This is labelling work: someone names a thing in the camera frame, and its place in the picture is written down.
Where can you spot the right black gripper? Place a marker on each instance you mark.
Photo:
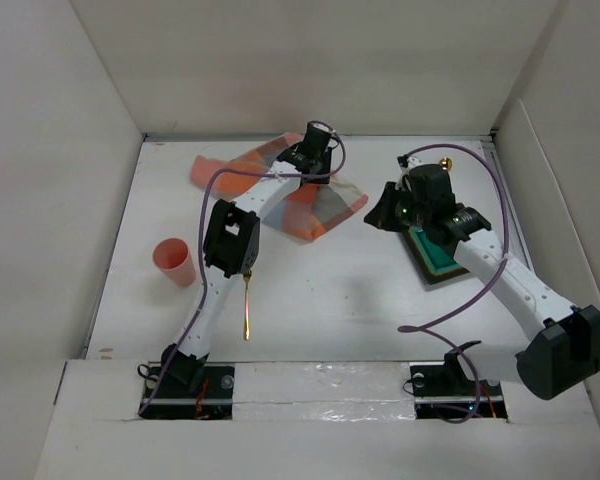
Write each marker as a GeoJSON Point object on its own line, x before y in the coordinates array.
{"type": "Point", "coordinates": [380, 215]}

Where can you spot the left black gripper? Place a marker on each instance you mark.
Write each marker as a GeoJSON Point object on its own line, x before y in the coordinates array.
{"type": "Point", "coordinates": [323, 158]}

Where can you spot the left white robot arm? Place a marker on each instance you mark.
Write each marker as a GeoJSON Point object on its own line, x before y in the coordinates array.
{"type": "Point", "coordinates": [228, 245]}

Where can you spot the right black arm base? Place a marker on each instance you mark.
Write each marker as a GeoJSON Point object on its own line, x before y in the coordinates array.
{"type": "Point", "coordinates": [442, 390]}

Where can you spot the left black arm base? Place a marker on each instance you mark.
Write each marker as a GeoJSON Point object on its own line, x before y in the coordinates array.
{"type": "Point", "coordinates": [212, 400]}

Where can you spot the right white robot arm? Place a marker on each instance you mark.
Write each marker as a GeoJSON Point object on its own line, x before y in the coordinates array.
{"type": "Point", "coordinates": [564, 347]}

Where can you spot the green square plate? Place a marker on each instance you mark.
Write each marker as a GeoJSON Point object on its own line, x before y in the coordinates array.
{"type": "Point", "coordinates": [432, 264]}

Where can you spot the gold spoon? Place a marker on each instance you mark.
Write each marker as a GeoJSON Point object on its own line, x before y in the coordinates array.
{"type": "Point", "coordinates": [446, 164]}

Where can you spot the gold fork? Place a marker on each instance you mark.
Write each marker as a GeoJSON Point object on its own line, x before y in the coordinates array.
{"type": "Point", "coordinates": [246, 326]}

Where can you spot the pink plastic cup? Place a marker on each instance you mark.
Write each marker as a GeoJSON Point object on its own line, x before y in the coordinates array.
{"type": "Point", "coordinates": [173, 258]}

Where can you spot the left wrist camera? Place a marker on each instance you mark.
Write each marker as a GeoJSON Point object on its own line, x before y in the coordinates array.
{"type": "Point", "coordinates": [317, 136]}

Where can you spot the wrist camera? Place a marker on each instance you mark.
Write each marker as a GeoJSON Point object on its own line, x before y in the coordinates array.
{"type": "Point", "coordinates": [408, 163]}
{"type": "Point", "coordinates": [317, 136]}

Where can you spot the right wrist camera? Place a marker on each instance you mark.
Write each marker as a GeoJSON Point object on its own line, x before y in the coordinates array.
{"type": "Point", "coordinates": [408, 163]}

